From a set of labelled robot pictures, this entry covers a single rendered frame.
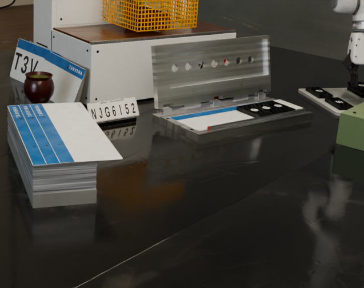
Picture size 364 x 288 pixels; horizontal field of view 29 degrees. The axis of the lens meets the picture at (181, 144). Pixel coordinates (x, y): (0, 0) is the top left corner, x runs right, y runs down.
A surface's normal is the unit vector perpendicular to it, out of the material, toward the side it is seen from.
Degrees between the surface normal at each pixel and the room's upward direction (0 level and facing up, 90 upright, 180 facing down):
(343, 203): 0
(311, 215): 0
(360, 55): 78
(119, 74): 90
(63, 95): 69
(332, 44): 90
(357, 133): 90
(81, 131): 0
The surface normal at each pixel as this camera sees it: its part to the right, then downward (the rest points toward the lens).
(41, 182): 0.34, 0.34
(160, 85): 0.62, 0.11
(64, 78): -0.74, -0.21
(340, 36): -0.60, 0.23
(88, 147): 0.07, -0.94
